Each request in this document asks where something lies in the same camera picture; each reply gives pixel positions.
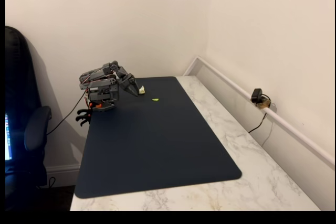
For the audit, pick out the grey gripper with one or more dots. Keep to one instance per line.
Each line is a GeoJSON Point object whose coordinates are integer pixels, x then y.
{"type": "Point", "coordinates": [130, 85]}

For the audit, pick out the white plastic object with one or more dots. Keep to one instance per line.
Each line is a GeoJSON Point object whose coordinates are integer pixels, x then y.
{"type": "Point", "coordinates": [142, 90]}

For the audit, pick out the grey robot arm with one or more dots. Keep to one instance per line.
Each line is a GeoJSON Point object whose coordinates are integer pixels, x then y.
{"type": "Point", "coordinates": [101, 85]}

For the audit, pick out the dark blue desk mat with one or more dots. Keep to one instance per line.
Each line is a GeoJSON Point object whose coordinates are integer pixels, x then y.
{"type": "Point", "coordinates": [157, 142]}

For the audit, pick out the black table clamp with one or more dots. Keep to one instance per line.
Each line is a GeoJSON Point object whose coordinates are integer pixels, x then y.
{"type": "Point", "coordinates": [84, 111]}
{"type": "Point", "coordinates": [82, 120]}

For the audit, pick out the white baseboard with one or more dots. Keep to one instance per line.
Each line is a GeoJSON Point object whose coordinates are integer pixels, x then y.
{"type": "Point", "coordinates": [63, 172]}

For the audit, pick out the black office chair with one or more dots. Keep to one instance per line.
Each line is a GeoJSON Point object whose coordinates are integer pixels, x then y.
{"type": "Point", "coordinates": [21, 90]}

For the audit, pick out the black webcam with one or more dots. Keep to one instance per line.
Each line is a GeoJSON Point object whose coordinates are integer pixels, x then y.
{"type": "Point", "coordinates": [256, 95]}

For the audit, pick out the laptop with lit screen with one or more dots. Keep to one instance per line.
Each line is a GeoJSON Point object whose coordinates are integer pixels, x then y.
{"type": "Point", "coordinates": [8, 140]}

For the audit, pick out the tan webcam mount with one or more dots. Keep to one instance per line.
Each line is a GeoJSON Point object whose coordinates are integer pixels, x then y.
{"type": "Point", "coordinates": [263, 104]}

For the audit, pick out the white wall rail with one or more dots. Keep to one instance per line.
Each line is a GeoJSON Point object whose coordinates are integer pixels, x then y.
{"type": "Point", "coordinates": [288, 127]}

